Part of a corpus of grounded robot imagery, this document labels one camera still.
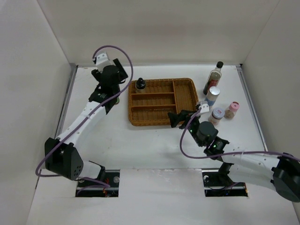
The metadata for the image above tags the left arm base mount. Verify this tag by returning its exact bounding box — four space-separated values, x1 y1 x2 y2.
75 170 120 198

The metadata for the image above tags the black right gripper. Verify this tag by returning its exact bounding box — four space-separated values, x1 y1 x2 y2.
168 110 204 147

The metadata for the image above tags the small black-capped glass jar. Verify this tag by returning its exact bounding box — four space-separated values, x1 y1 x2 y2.
135 77 146 93

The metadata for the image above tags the pink-lid spice jar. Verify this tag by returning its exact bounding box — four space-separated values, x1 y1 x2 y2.
224 101 240 120

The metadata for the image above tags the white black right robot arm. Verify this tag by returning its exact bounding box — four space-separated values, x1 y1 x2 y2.
168 110 300 203

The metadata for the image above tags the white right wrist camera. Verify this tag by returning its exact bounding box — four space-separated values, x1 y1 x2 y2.
197 101 210 114

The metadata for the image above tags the white-lid spice jar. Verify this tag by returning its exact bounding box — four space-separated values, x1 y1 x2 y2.
208 107 225 126

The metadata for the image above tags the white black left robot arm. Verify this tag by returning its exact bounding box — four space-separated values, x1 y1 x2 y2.
45 59 128 187

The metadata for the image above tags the tall soy sauce bottle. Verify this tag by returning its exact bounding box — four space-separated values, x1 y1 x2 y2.
203 61 224 95

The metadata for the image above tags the brown wicker divided tray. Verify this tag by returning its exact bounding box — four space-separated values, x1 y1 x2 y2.
128 78 198 126

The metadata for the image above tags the silver-lid jar blue label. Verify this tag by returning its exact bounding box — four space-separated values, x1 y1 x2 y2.
204 86 220 109

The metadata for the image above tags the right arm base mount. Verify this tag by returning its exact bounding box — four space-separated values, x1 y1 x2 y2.
202 170 248 197

